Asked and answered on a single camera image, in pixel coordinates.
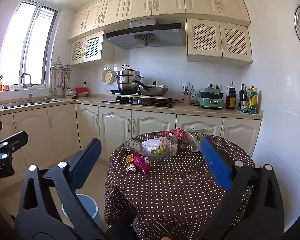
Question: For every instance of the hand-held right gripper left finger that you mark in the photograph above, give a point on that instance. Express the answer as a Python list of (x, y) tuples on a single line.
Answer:
[(88, 160)]

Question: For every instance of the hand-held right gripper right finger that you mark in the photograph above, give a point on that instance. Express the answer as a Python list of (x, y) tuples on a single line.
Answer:
[(215, 165)]

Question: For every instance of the clear plastic wrapper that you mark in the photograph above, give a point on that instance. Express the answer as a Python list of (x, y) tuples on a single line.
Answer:
[(193, 142)]

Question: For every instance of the yellow red snack wrapper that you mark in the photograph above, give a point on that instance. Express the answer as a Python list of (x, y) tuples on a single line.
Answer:
[(129, 158)]

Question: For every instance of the blue plastic bucket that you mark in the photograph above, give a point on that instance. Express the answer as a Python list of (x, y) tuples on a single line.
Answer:
[(87, 205)]

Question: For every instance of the clear plastic food container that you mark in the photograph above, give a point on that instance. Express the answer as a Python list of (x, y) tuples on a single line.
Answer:
[(135, 145)]

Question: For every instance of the crushed red soda can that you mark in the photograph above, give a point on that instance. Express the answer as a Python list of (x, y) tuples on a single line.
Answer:
[(176, 133)]

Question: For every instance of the pink snack wrapper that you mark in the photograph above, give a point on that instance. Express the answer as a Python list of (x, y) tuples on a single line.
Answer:
[(141, 163)]

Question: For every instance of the white paper bowl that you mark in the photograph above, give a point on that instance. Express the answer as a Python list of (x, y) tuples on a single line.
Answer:
[(153, 145)]

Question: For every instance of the steel sink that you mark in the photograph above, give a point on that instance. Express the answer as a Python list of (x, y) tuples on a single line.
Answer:
[(22, 103)]

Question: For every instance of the small red jar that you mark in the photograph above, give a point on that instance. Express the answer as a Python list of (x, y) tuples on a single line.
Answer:
[(6, 87)]

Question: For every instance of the brown polka-dot tablecloth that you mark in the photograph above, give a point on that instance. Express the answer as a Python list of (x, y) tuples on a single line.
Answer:
[(177, 192)]

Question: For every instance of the steel faucet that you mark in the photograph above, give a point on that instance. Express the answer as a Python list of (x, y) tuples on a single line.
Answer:
[(30, 92)]

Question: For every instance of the beige countertop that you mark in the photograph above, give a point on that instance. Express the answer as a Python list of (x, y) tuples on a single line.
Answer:
[(190, 108)]

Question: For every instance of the green electric cooker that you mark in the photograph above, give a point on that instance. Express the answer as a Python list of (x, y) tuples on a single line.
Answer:
[(211, 101)]

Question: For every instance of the white bowl stack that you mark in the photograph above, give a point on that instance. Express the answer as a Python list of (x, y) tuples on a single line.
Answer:
[(70, 94)]

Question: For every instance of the dark glass bottle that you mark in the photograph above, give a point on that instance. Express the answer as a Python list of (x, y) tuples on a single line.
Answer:
[(245, 102), (241, 97)]

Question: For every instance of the pink utensil holder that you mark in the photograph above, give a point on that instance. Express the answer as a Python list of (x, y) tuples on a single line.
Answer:
[(187, 99)]

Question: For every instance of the green bottle yellow cap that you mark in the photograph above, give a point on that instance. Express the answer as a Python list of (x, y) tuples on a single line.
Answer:
[(253, 102)]

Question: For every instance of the black portable stove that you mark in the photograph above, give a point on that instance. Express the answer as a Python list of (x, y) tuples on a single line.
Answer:
[(120, 91)]

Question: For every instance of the hanging kitchen utensils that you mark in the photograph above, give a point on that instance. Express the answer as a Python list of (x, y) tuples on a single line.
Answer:
[(61, 80)]

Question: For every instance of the black gas stove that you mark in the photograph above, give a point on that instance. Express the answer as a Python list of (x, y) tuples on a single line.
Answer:
[(140, 102)]

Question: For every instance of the cream round steamer plate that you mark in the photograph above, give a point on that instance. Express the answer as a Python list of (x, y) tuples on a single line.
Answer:
[(107, 76)]

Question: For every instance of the metal utensil rack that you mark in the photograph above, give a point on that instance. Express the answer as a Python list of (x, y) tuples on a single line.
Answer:
[(62, 67)]

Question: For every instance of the steel steamer pot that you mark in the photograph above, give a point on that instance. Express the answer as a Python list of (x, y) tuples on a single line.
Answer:
[(127, 80)]

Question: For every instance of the sliding window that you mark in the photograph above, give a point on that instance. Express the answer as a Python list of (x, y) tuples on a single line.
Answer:
[(27, 42)]

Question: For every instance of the steel wok with lid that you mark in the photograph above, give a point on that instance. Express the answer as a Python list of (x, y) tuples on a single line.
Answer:
[(155, 90)]

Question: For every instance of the grey range hood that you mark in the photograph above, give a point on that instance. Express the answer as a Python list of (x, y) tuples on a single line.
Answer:
[(145, 36)]

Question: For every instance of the white double wall socket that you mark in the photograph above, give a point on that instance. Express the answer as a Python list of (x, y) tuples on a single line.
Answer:
[(213, 86)]

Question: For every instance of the cream wall cabinets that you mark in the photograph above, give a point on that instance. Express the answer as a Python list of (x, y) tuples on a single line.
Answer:
[(165, 0)]

